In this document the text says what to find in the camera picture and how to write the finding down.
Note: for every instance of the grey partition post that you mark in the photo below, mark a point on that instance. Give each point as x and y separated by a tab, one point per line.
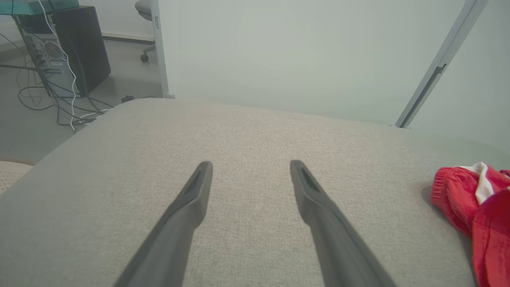
161	48
434	75

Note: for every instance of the wide white partition panel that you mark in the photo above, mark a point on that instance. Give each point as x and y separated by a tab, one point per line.
299	56

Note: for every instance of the red white shorts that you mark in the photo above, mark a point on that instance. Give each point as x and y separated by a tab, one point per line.
490	223

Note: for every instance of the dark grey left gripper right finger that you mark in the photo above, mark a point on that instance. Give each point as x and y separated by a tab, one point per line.
330	231

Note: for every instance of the beige perforated basket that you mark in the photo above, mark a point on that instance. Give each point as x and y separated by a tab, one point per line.
12	173

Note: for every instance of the black computer tower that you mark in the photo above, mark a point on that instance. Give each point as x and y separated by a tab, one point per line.
85	44

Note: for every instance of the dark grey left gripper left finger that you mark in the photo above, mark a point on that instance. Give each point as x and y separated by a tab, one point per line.
175	231

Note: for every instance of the green desk top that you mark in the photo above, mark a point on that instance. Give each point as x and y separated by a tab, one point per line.
36	6

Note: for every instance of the grey office chair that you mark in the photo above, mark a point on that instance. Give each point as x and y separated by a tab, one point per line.
145	24

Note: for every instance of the narrow white partition panel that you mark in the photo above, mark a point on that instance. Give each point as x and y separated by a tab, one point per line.
478	87

